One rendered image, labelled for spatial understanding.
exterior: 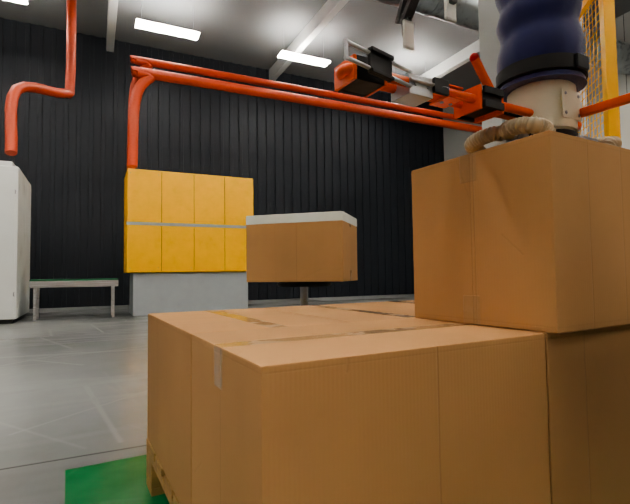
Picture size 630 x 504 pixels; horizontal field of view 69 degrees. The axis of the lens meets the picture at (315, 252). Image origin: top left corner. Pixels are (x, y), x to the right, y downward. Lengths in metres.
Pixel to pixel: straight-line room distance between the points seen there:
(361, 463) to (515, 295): 0.50
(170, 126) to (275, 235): 9.49
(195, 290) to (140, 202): 1.77
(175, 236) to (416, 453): 7.64
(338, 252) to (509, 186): 1.63
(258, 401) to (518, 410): 0.52
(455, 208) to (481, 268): 0.16
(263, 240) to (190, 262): 5.60
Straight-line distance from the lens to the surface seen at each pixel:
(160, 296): 8.26
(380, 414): 0.75
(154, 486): 1.62
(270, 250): 2.71
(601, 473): 1.22
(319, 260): 2.61
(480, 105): 1.18
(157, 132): 11.97
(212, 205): 8.45
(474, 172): 1.13
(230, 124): 12.40
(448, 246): 1.16
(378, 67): 0.96
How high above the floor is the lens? 0.67
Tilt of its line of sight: 3 degrees up
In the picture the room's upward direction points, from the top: 1 degrees counter-clockwise
